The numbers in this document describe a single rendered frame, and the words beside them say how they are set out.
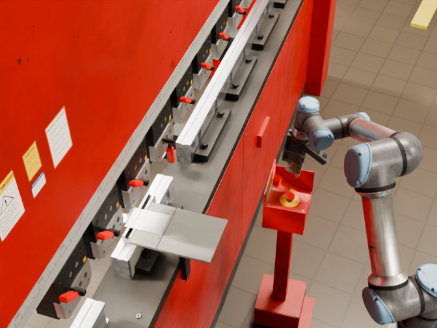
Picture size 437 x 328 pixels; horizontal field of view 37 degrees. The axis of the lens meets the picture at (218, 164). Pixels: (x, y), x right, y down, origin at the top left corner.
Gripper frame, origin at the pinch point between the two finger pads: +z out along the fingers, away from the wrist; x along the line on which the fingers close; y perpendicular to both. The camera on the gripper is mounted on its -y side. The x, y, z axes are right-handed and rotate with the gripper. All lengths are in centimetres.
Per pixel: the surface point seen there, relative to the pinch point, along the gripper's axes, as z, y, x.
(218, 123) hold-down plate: -4.8, 35.7, -12.4
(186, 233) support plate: -15, 29, 53
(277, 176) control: 8.0, 8.1, -4.5
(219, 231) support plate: -16, 19, 50
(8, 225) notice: -74, 50, 109
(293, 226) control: 12.1, -2.8, 15.1
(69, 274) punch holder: -41, 47, 96
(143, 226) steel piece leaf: -14, 43, 54
